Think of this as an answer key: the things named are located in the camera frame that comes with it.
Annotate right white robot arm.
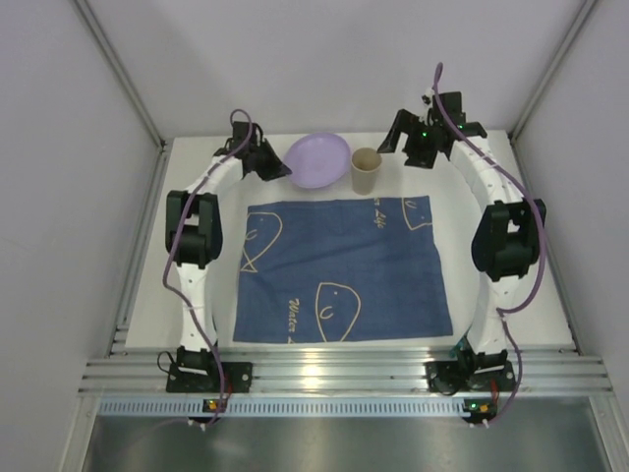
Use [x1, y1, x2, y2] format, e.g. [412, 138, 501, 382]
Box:
[377, 91, 545, 376]

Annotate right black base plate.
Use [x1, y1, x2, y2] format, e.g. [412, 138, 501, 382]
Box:
[426, 361, 516, 396]

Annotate slotted grey cable duct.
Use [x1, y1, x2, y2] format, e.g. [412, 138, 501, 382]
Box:
[98, 396, 495, 420]

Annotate lilac plastic plate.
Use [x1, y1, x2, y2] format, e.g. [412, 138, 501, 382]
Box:
[283, 133, 351, 190]

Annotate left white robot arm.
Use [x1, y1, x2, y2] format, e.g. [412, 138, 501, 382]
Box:
[162, 121, 291, 388]

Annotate spoon with teal handle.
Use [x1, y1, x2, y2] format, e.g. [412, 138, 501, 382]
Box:
[449, 337, 470, 359]

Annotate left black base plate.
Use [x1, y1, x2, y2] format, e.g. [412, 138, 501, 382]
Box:
[166, 362, 253, 393]

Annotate blue embroidered cloth placemat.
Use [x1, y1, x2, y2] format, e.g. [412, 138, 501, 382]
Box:
[233, 196, 453, 344]

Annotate aluminium mounting rail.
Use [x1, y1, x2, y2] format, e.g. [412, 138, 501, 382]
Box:
[79, 326, 612, 396]

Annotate beige paper cup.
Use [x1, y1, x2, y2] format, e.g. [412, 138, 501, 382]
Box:
[351, 147, 382, 196]

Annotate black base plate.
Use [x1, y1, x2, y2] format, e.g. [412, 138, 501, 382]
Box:
[166, 362, 253, 393]
[426, 361, 516, 396]

